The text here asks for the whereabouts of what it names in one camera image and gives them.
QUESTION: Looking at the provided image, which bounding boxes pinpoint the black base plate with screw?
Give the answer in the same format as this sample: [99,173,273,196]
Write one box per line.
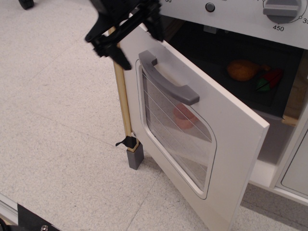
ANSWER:
[17,204,60,231]

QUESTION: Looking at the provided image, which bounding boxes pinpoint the black tape piece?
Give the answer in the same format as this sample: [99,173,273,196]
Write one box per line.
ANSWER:
[115,136,137,149]

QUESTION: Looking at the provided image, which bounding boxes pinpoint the white oven door with window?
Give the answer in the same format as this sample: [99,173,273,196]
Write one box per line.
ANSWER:
[120,26,269,231]

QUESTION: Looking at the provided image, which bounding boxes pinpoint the aluminium rail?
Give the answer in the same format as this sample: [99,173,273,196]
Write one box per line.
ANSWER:
[0,193,18,225]

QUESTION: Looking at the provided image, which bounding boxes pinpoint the orange toy chicken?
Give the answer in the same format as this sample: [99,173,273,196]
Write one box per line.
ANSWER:
[227,60,271,82]

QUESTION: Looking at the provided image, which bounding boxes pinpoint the black caster wheel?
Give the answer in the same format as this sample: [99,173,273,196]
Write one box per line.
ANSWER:
[19,0,34,10]

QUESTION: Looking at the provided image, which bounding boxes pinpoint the red green toy vegetable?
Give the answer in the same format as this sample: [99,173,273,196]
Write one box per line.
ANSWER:
[256,68,284,92]

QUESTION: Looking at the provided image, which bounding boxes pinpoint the grey temperature knob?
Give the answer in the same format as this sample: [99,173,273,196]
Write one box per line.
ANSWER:
[263,0,302,24]

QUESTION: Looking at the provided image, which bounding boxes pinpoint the wooden leg with grey foot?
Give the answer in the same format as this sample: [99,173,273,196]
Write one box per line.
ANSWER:
[107,26,145,171]

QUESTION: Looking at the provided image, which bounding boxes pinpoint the white toy kitchen oven body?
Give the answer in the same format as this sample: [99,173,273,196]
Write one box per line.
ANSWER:
[161,0,308,205]

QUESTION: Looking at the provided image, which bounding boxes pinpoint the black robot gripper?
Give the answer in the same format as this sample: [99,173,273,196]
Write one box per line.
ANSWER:
[85,0,165,70]

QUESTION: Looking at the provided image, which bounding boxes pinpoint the grey oven door handle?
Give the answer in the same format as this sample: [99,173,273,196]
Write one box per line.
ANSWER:
[138,50,200,106]

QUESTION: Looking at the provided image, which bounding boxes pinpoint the white cabinet door right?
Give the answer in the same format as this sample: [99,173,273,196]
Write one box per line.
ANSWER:
[277,132,308,198]

